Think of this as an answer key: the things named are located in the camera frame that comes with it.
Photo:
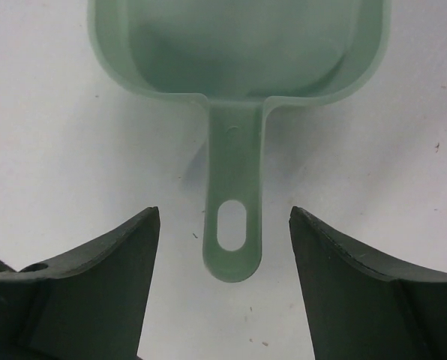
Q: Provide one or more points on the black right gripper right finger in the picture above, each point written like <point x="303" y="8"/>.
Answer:
<point x="362" y="303"/>

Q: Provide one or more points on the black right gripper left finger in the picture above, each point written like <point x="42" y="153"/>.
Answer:
<point x="86" y="303"/>

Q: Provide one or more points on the green plastic dustpan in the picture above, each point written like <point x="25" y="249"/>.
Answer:
<point x="239" y="60"/>

